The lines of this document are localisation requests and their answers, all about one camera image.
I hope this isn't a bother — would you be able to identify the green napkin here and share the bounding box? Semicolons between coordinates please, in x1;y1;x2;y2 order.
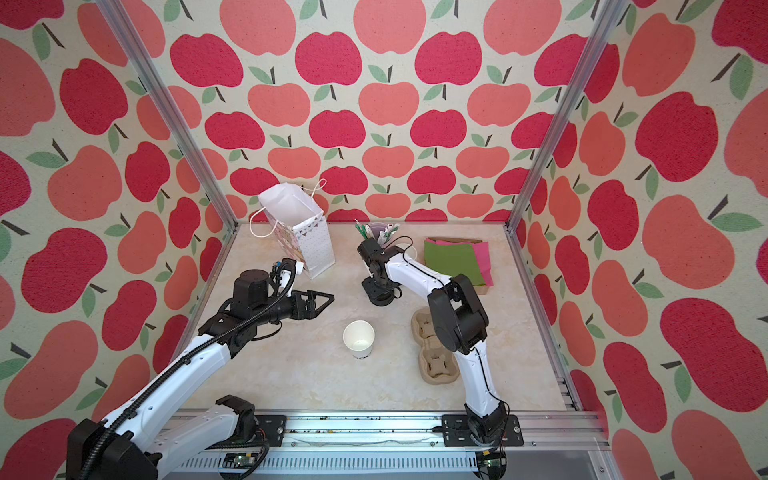
423;239;487;286

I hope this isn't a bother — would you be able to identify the black coffee cup lid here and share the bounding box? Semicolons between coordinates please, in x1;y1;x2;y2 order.
361;277;402;307

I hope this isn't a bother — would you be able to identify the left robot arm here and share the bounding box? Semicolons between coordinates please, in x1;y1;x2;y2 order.
65;259;335;479

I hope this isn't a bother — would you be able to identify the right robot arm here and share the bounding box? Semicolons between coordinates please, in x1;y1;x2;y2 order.
357;238;509;446

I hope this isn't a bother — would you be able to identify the aluminium front rail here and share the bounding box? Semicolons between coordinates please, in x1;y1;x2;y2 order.
124;406;621;479

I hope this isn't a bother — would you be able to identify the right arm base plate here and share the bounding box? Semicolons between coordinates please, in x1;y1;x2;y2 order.
432;414;524;449

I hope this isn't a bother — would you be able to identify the left aluminium frame post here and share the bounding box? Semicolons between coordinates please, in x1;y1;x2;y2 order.
96;1;239;232

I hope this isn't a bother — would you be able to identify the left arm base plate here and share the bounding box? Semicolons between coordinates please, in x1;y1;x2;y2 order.
207;415;287;450

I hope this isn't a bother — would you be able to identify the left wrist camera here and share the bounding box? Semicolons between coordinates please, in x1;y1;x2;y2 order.
272;258;304;297

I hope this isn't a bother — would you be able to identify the pink cup holder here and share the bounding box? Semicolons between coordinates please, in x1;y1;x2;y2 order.
365;223;395;246

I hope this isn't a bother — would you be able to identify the white paper coffee cup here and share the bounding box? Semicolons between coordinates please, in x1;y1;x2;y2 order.
342;320;376;360

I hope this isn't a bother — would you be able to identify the stack of white paper cups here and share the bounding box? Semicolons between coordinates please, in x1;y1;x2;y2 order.
403;243;418;261

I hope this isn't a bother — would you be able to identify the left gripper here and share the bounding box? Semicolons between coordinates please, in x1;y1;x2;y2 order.
253;287;335;326

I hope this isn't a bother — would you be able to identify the white patterned gift bag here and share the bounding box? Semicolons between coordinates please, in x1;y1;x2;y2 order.
248;179;335;279

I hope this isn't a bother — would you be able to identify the aluminium frame post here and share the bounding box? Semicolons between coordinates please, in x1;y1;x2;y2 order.
96;1;239;232
504;0;629;237

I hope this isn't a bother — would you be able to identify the pink napkin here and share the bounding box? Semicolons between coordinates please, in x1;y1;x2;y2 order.
424;237;494;288

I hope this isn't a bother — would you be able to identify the right aluminium frame post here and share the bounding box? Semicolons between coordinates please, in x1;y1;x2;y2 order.
504;0;629;237

